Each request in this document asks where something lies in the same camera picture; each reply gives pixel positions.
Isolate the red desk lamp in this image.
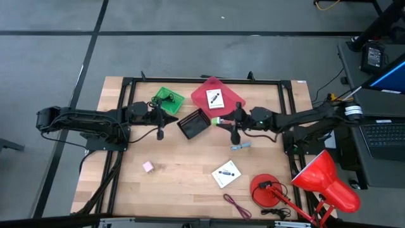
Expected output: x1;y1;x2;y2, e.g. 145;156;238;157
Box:
249;149;361;228

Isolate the white product box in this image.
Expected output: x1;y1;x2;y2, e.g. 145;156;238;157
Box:
211;160;242;189

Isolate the black power adapter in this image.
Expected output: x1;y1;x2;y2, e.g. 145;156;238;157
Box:
360;41;387;74

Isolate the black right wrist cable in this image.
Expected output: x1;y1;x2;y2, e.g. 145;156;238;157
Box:
242;130;279;143

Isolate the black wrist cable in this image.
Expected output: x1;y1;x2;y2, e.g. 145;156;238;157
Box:
128;126;159;144
242;130;279;143

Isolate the person's leg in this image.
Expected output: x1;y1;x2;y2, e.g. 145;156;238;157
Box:
346;0;405;53

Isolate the white and green acer box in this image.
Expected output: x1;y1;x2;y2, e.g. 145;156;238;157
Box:
205;89;225;110

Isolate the magenta cable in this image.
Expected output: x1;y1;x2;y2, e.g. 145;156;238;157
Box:
223;193;252;221

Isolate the black metal table frame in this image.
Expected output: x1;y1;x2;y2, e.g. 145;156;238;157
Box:
71;71;320;228

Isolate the yellow cable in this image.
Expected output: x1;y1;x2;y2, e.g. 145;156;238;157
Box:
313;0;341;11

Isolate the green plastic basket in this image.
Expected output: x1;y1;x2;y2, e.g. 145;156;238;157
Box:
150;86;185;115

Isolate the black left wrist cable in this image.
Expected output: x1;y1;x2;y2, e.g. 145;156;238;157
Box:
128;126;159;144

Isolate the grey furniture leg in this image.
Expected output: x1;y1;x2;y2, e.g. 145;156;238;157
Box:
0;138;25;153

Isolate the pink-red plastic bin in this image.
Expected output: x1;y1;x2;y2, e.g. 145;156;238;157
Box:
190;76;247;120

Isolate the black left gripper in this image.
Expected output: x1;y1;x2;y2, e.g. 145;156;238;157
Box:
146;98;179;141

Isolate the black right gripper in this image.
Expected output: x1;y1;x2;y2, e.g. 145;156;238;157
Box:
216;101;254;146

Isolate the black laptop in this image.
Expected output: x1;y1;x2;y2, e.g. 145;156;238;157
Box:
359;118;405;162

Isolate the computer monitor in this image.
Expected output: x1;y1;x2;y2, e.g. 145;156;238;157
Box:
361;52;405;95

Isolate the black lamp cable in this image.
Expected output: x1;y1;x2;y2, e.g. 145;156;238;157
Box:
261;207;292;221

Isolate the black plastic basket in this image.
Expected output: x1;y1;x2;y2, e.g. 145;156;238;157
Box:
176;108;212;140

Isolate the dark grey side desk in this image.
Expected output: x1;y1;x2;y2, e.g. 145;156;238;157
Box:
337;41;405;189

